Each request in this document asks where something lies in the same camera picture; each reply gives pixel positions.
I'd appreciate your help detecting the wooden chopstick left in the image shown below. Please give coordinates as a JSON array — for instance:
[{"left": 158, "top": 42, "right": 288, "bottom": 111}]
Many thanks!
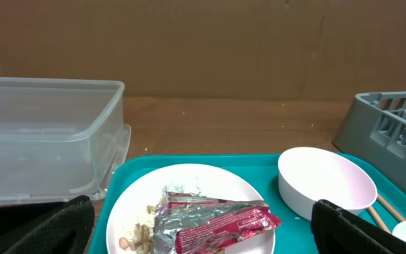
[{"left": 367, "top": 206, "right": 390, "bottom": 234}]

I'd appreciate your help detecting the grey dishwasher rack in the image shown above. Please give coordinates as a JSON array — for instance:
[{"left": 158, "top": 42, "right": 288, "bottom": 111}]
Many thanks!
[{"left": 333, "top": 91, "right": 406, "bottom": 193}]

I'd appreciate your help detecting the wooden chopstick right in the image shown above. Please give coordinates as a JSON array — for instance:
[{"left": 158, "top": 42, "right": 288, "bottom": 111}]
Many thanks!
[{"left": 377, "top": 195, "right": 406, "bottom": 222}]

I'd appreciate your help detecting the clear plastic waste bin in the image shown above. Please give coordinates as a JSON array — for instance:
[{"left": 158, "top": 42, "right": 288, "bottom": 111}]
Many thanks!
[{"left": 0, "top": 77, "right": 131, "bottom": 205}]

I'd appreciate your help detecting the teal plastic tray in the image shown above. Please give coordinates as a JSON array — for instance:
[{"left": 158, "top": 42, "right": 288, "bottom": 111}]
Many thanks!
[{"left": 89, "top": 147, "right": 406, "bottom": 254}]

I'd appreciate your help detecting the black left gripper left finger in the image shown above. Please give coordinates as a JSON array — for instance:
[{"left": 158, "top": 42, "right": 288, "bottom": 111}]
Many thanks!
[{"left": 0, "top": 195, "right": 95, "bottom": 254}]

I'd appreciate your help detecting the wooden chopstick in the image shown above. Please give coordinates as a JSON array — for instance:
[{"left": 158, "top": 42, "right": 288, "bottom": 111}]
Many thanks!
[
  {"left": 367, "top": 206, "right": 390, "bottom": 234},
  {"left": 377, "top": 195, "right": 406, "bottom": 222}
]

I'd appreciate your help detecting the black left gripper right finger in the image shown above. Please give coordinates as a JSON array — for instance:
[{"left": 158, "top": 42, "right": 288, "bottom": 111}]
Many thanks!
[{"left": 310, "top": 200, "right": 406, "bottom": 254}]

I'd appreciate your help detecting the red foil snack wrapper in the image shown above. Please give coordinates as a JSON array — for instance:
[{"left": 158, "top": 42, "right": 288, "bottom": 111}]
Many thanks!
[{"left": 152, "top": 186, "right": 282, "bottom": 254}]

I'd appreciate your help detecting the pink bowl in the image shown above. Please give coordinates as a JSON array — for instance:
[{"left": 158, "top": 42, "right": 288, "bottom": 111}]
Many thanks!
[{"left": 278, "top": 147, "right": 378, "bottom": 221}]

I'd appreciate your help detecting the food scraps and rice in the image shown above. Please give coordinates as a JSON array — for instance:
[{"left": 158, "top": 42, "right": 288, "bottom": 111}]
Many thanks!
[{"left": 118, "top": 205, "right": 156, "bottom": 254}]

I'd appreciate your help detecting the pink round plate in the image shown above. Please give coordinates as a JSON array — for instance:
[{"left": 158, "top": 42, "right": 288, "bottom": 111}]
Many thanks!
[{"left": 106, "top": 164, "right": 264, "bottom": 253}]

